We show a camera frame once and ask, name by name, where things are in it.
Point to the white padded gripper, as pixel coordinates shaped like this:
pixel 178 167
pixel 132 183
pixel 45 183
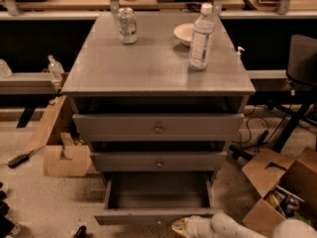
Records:
pixel 195 226

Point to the grey bottom drawer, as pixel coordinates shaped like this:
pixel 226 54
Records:
pixel 154 197

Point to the grey drawer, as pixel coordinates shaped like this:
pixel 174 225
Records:
pixel 154 197
pixel 158 161
pixel 158 127

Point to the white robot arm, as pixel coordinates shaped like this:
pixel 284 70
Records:
pixel 221 225

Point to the grey middle drawer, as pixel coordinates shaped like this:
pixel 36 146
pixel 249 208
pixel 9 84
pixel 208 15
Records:
pixel 158 161

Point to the grey three-drawer cabinet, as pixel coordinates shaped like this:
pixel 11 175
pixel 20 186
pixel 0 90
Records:
pixel 152 76

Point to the grey top drawer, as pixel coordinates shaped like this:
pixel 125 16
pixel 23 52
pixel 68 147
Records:
pixel 158 127

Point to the open cardboard box right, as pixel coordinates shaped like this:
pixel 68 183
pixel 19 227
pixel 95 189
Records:
pixel 287 188

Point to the black object bottom edge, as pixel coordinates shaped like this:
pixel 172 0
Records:
pixel 81 232

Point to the cardboard box left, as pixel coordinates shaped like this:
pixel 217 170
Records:
pixel 60 160

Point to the white pump dispenser bottle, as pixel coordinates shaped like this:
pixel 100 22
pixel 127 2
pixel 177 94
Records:
pixel 240 51

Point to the black power adapter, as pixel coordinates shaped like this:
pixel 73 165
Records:
pixel 18 160

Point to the clear plastic water bottle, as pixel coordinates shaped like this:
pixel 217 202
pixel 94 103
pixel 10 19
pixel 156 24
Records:
pixel 202 38

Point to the white ceramic bowl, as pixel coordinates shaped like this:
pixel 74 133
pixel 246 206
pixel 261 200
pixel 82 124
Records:
pixel 184 33

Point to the black office chair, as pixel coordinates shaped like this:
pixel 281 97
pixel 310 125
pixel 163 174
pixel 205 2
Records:
pixel 301 72

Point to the silver soda can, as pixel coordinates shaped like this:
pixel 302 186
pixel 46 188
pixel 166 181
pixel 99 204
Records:
pixel 127 25

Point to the small plastic bottle left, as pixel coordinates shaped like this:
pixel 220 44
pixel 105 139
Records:
pixel 55 68

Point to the grey metal bench left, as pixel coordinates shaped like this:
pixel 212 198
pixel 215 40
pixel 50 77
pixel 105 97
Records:
pixel 28 90

